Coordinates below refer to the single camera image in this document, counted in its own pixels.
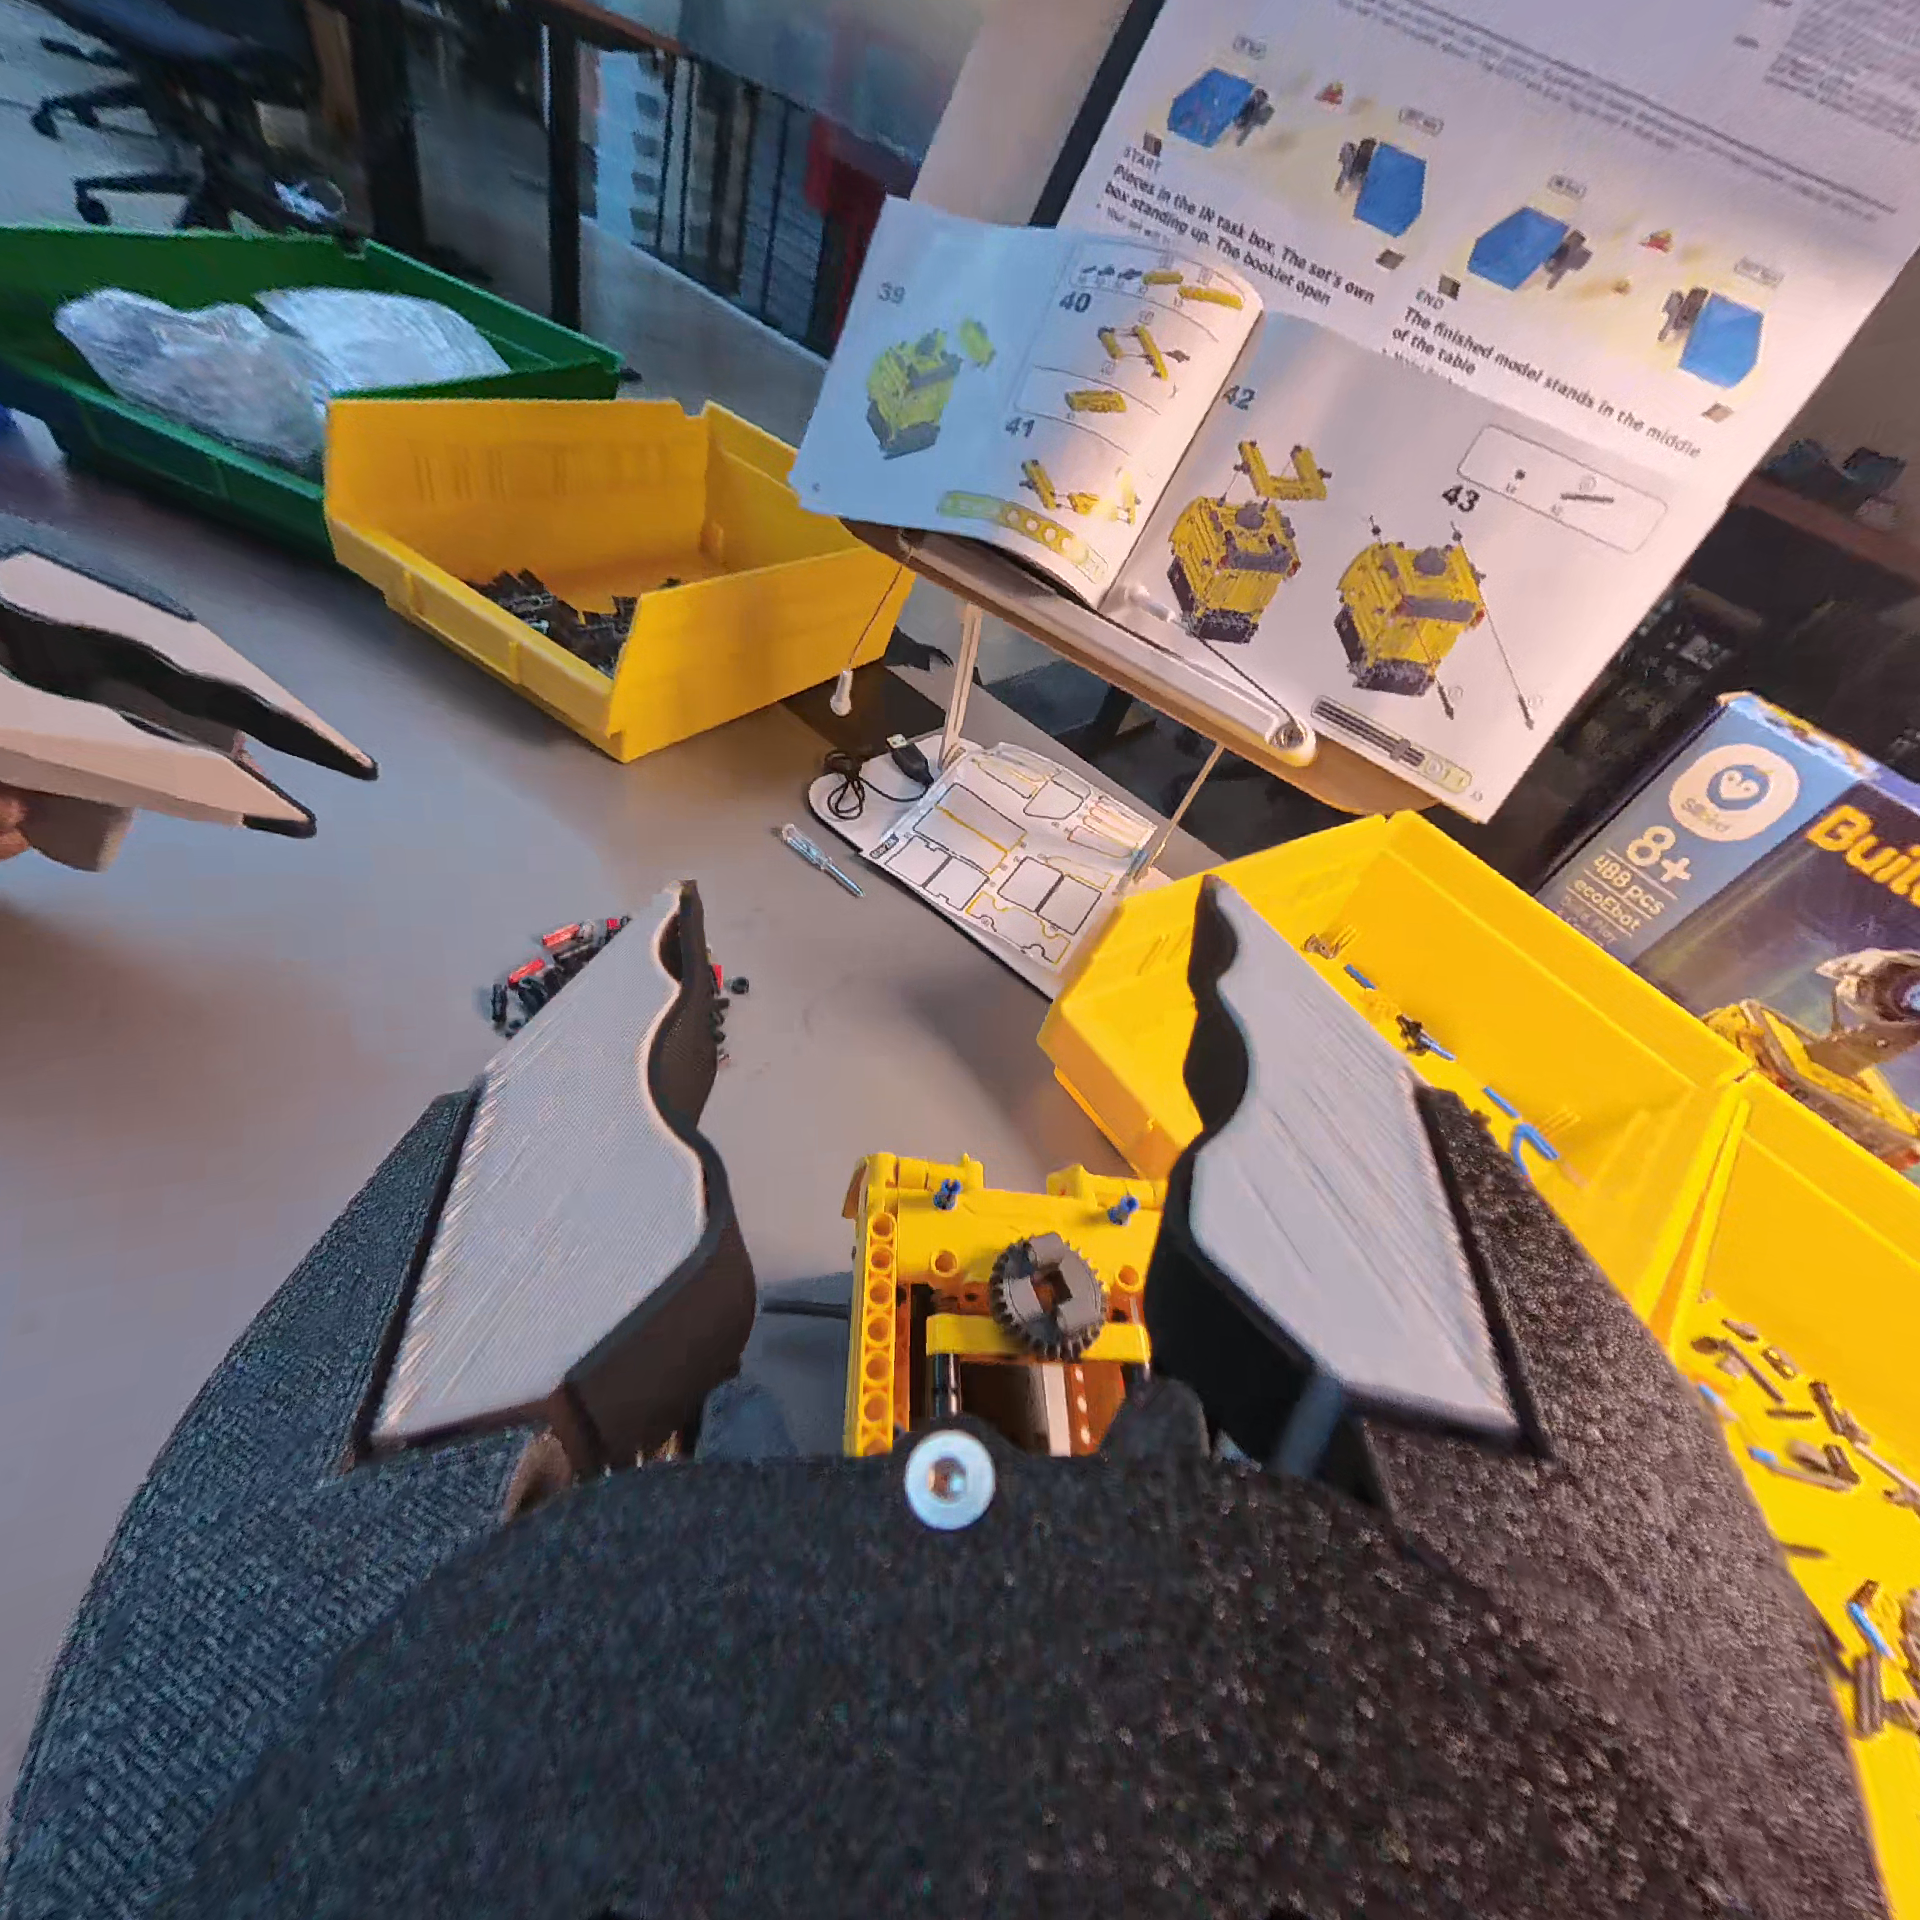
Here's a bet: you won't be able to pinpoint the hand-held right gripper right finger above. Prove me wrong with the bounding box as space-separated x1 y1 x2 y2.
1142 872 1529 1479

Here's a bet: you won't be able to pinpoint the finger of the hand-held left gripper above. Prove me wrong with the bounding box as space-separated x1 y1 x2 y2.
0 516 380 781
0 667 321 875

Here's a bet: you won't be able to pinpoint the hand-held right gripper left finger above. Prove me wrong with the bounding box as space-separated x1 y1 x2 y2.
364 879 758 1479

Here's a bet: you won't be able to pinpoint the yellow brick robot model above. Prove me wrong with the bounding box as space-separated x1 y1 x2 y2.
756 1152 1174 1461

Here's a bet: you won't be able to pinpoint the instruction booklet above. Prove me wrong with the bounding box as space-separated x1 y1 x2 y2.
787 194 1673 826

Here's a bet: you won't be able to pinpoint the grey desk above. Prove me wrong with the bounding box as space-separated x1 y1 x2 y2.
0 255 1249 1847

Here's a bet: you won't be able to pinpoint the printed task instruction sheet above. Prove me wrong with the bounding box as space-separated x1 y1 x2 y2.
1055 0 1920 512

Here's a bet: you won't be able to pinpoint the crumpled clear plastic bag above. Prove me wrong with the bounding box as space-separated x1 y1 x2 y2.
55 288 335 470

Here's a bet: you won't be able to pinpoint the pile of small connector pins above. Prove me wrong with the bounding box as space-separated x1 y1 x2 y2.
486 912 751 1059

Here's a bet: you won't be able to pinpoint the yellow plastic parts bin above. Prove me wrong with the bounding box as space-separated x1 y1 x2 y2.
322 394 921 764
1039 810 1753 1327
1651 1071 1920 1920

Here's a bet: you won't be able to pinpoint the flat bubble wrap bag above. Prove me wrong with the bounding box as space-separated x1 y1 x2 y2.
251 286 514 404

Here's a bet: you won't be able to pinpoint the green plastic bin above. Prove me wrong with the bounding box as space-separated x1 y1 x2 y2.
0 223 628 568

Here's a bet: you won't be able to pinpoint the heap of black brick parts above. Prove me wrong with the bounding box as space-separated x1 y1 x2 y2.
468 568 689 680

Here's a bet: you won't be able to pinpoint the black office chair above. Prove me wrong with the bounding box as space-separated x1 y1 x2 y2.
30 0 361 242

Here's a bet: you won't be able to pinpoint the robot kit box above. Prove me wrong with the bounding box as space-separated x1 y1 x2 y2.
1534 691 1920 1174

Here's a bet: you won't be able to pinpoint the scattered black grey brick pieces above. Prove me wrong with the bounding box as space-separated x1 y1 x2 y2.
1687 1311 1920 1742

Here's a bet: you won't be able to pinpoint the background work table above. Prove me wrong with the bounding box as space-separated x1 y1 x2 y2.
306 0 692 332

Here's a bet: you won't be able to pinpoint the black USB cable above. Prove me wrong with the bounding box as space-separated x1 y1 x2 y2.
823 730 945 823

